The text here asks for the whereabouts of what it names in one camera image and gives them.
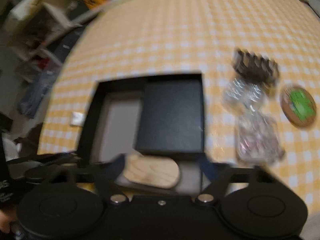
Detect white shelf unit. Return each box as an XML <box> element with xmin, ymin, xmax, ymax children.
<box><xmin>6</xmin><ymin>0</ymin><xmax>84</xmax><ymax>82</ymax></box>

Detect clear plastic storage bin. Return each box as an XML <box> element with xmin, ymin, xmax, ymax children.
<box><xmin>17</xmin><ymin>71</ymin><xmax>59</xmax><ymax>118</ymax></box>

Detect clear bag with silver contents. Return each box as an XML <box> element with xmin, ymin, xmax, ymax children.
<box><xmin>221</xmin><ymin>78</ymin><xmax>266</xmax><ymax>112</ymax></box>

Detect large black box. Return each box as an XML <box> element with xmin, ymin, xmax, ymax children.
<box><xmin>79</xmin><ymin>72</ymin><xmax>206</xmax><ymax>196</ymax></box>

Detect clear plastic case with beads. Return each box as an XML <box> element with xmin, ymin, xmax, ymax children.
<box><xmin>235</xmin><ymin>112</ymin><xmax>286</xmax><ymax>166</ymax></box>

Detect dark hair claw clips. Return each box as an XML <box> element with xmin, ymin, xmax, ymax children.
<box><xmin>232</xmin><ymin>48</ymin><xmax>280</xmax><ymax>84</ymax></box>

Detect yellow checked tablecloth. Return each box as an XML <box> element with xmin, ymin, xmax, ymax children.
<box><xmin>37</xmin><ymin>0</ymin><xmax>320</xmax><ymax>207</ymax></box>

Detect small white square item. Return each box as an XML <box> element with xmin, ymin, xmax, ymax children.
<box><xmin>71</xmin><ymin>112</ymin><xmax>85</xmax><ymax>127</ymax></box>

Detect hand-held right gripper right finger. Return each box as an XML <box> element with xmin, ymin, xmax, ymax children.
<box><xmin>196</xmin><ymin>155</ymin><xmax>278</xmax><ymax>204</ymax></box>

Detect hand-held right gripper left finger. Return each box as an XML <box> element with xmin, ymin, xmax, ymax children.
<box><xmin>46</xmin><ymin>154</ymin><xmax>127</xmax><ymax>204</ymax></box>

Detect small black box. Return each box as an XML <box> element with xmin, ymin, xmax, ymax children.
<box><xmin>136</xmin><ymin>79</ymin><xmax>205</xmax><ymax>155</ymax></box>

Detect cork coaster with green figure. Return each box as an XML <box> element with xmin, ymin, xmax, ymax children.
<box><xmin>280</xmin><ymin>84</ymin><xmax>317</xmax><ymax>128</ymax></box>

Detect light wooden block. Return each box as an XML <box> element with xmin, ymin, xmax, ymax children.
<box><xmin>117</xmin><ymin>153</ymin><xmax>181</xmax><ymax>190</ymax></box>

